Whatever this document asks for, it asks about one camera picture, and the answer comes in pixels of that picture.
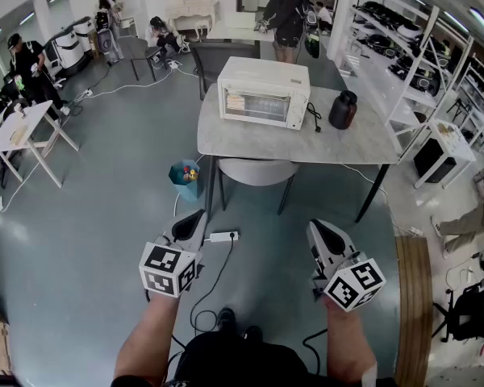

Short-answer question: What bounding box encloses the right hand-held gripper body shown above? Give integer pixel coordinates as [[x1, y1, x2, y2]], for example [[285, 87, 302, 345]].
[[311, 251, 387, 311]]

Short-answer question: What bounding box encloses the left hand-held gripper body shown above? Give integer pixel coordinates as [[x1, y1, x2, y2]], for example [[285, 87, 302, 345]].
[[139, 234, 205, 298]]

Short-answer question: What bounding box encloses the white oven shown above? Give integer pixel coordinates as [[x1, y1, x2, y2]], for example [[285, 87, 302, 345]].
[[216, 56, 311, 131]]

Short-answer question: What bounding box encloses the person's right forearm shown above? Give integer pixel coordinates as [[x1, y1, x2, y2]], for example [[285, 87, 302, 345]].
[[321, 298, 379, 381]]

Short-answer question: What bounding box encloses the person's left forearm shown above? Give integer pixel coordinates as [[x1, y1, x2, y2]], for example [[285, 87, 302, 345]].
[[111, 292, 182, 382]]

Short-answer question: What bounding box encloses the teal waste bin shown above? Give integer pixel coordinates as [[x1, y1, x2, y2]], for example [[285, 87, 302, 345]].
[[168, 158, 205, 204]]

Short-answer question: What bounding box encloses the wooden board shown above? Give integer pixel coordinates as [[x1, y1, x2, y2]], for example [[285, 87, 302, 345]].
[[394, 235, 435, 386]]

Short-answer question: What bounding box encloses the light grey round chair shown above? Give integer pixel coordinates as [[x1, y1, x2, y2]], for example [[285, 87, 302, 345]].
[[216, 157, 299, 217]]

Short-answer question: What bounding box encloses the person's black clothing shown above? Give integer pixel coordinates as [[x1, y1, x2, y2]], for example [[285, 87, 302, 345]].
[[111, 331, 392, 387]]

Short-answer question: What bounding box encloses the black office chair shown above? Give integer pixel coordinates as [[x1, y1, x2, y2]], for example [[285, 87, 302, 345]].
[[431, 280, 484, 344]]

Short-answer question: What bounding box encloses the black box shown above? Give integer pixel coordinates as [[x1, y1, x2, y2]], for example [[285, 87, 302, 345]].
[[413, 137, 457, 184]]

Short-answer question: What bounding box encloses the dark brown jar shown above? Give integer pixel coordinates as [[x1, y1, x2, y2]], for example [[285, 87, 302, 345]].
[[328, 89, 359, 131]]

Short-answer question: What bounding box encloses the small white side table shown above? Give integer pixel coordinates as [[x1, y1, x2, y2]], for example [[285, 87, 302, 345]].
[[413, 119, 478, 189]]

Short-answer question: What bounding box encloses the black mesh chair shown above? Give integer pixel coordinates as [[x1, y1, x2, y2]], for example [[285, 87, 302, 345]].
[[189, 41, 261, 100]]

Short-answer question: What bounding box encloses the white shelving rack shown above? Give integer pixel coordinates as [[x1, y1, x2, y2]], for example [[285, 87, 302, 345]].
[[334, 0, 475, 155], [443, 52, 484, 156]]

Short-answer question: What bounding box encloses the grey upholstered chair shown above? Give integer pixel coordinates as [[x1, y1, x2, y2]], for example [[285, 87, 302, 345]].
[[129, 46, 169, 82]]

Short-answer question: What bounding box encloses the white folding table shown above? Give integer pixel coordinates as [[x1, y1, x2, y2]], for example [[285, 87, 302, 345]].
[[0, 99, 81, 189]]

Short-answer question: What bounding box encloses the group of black white devices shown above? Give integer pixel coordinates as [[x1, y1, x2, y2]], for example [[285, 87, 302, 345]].
[[354, 0, 457, 96]]

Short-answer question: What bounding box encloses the white square table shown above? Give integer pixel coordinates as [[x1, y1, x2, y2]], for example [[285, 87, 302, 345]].
[[207, 12, 275, 44]]

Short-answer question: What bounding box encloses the black green bag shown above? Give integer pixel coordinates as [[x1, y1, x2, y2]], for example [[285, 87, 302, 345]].
[[304, 25, 322, 60]]

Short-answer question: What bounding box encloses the white black mobile machine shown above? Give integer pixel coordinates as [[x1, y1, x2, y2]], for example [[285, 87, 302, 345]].
[[44, 26, 86, 81], [71, 15, 98, 58]]

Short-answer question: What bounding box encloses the white vanity dresser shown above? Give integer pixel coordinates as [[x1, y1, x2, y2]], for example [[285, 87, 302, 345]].
[[165, 0, 221, 42]]

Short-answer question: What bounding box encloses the black cable with plug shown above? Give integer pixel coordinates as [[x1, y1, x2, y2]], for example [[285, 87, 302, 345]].
[[306, 102, 326, 133]]

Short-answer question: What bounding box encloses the white floor cable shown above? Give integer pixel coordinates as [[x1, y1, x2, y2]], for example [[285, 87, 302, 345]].
[[70, 69, 201, 104]]

